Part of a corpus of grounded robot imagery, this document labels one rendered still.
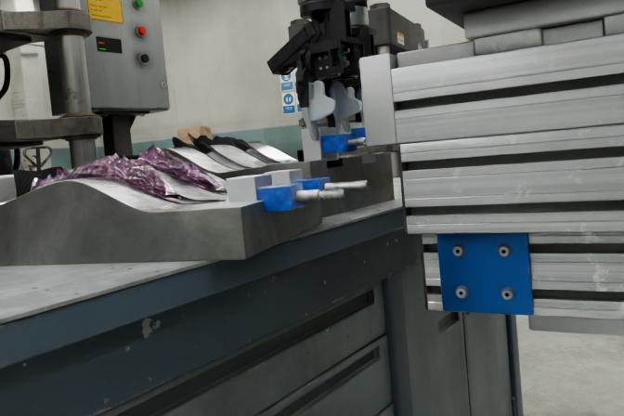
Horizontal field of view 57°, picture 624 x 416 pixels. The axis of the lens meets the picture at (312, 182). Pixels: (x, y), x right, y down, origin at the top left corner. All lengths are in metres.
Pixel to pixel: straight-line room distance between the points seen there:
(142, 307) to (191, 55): 8.52
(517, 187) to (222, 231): 0.29
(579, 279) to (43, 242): 0.58
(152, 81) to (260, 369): 1.18
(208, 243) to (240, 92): 7.92
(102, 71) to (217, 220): 1.15
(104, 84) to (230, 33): 7.03
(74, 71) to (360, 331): 0.93
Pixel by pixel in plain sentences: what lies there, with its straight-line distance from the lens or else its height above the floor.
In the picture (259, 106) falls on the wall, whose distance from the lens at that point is 8.35.
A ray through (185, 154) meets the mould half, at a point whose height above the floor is 0.92.
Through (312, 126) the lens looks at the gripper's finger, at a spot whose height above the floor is 0.94.
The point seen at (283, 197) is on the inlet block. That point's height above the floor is 0.86.
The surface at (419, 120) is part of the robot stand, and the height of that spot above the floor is 0.92.
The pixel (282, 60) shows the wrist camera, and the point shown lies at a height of 1.06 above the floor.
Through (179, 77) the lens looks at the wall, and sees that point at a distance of 9.14.
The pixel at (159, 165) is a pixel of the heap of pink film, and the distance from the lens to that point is 0.84.
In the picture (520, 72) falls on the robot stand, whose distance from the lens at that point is 0.55.
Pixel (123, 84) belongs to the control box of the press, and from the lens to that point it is 1.75.
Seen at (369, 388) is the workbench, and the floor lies 0.50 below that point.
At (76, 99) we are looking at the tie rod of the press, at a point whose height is 1.08.
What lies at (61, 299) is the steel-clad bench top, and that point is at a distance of 0.54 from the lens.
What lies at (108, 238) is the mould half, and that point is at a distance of 0.69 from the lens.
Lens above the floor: 0.90
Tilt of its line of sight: 3 degrees down
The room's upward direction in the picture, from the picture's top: 5 degrees counter-clockwise
